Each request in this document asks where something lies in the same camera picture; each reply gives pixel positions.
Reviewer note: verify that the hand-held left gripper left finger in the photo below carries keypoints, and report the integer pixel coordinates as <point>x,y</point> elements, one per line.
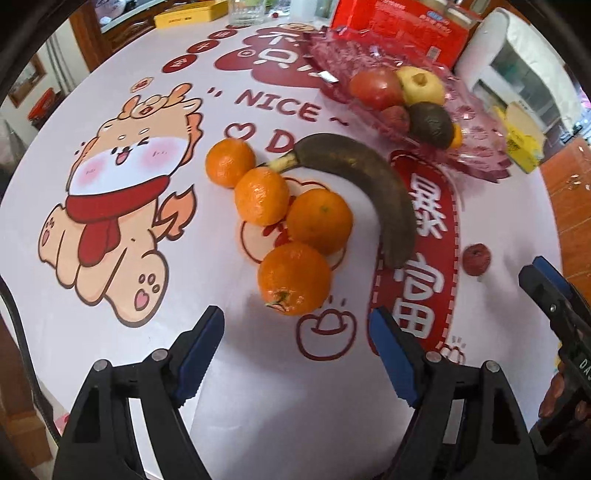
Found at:
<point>198,355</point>

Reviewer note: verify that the dark green avocado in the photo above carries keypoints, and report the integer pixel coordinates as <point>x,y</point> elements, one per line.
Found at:
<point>431,125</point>

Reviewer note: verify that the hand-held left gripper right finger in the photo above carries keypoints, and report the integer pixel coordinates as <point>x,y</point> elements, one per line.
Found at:
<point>392,355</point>

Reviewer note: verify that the white printed tablecloth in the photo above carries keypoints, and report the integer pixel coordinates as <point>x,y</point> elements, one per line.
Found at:
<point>295,415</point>

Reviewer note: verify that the red apple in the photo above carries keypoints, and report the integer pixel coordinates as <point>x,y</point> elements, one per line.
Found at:
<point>376,88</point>

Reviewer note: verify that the yellow apple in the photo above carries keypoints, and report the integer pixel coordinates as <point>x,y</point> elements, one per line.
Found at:
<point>422,86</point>

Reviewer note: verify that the overripe dark banana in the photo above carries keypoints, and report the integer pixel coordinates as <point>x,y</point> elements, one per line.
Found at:
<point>369,180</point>

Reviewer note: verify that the flat yellow box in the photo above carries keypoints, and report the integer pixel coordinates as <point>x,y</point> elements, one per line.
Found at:
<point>191,14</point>

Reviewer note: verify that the clear drinking glass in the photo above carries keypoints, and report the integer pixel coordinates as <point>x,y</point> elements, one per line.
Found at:
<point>247,11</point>

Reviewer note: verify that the white storage container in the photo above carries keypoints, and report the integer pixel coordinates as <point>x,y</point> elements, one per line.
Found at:
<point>531,87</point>

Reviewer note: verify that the small red hawthorn fruit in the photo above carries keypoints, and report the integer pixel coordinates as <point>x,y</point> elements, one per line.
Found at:
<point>396,118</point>
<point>476,260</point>

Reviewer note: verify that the person's right hand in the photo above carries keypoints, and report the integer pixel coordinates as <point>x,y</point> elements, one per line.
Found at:
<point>553,394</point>

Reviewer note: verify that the pink glass fruit bowl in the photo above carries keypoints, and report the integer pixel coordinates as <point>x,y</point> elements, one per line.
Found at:
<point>480,157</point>

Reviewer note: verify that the white cloth cover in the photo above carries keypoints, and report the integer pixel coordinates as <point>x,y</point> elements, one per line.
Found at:
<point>501,32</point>

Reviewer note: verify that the red drink bottle multipack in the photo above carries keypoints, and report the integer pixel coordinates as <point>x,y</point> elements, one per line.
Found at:
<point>401,32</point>

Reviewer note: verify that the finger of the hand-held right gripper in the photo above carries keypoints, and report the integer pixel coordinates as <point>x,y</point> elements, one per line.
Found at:
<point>547,293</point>

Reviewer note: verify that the yellow tissue box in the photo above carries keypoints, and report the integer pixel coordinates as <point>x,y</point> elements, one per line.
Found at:
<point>521,148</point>

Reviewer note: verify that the wooden kitchen base cabinet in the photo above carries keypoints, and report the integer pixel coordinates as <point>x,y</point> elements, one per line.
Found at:
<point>129,27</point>

